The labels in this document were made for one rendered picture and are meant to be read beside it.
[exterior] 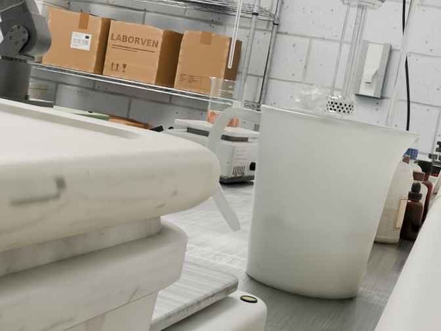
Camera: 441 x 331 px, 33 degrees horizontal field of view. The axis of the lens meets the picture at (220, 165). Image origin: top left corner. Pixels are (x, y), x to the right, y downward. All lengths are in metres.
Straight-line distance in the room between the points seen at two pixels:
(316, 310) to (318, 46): 3.19
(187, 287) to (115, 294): 0.26
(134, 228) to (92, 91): 3.97
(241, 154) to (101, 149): 1.09
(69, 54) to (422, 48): 1.68
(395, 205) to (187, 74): 2.64
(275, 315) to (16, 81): 0.90
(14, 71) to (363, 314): 0.90
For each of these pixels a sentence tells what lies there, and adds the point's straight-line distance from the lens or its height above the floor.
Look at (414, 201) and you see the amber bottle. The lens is 1.04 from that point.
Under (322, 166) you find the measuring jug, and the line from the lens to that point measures 0.62.
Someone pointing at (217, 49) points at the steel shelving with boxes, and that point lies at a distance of 3.52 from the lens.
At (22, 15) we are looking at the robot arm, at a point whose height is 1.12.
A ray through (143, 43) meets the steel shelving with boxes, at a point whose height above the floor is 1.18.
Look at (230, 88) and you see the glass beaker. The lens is 1.27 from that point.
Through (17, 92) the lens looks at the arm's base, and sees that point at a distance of 1.39.
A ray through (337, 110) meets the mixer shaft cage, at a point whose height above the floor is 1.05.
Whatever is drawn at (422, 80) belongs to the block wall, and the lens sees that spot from 3.69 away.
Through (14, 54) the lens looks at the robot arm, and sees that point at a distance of 1.37.
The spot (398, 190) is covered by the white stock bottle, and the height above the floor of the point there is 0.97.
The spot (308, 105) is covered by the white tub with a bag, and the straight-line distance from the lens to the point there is 2.29.
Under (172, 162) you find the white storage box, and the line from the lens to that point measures 0.18.
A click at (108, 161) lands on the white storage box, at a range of 0.16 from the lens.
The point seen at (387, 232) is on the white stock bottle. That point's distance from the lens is 0.98.
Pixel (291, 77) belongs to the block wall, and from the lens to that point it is 3.78.
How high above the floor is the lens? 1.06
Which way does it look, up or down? 6 degrees down
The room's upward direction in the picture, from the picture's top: 10 degrees clockwise
